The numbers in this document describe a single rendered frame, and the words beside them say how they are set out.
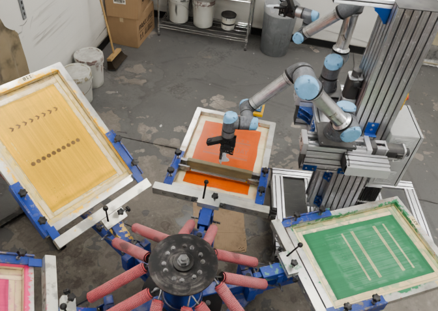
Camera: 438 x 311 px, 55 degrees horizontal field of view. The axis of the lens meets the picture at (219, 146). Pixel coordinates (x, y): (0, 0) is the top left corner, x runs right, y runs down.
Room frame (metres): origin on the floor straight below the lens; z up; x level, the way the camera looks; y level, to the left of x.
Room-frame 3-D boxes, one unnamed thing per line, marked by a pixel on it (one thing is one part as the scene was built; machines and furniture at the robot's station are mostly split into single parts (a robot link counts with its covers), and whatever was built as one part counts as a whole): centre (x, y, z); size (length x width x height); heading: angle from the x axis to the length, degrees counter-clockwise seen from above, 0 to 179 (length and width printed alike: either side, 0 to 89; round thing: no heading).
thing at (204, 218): (1.45, 0.03, 1.02); 0.17 x 0.06 x 0.05; 172
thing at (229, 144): (1.79, -0.05, 1.26); 0.09 x 0.08 x 0.12; 83
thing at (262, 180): (1.73, -0.29, 0.98); 0.30 x 0.05 x 0.07; 172
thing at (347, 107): (1.98, -0.70, 1.42); 0.13 x 0.12 x 0.14; 5
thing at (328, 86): (2.48, -0.69, 1.31); 0.15 x 0.15 x 0.10
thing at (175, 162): (1.81, 0.26, 0.98); 0.30 x 0.05 x 0.07; 172
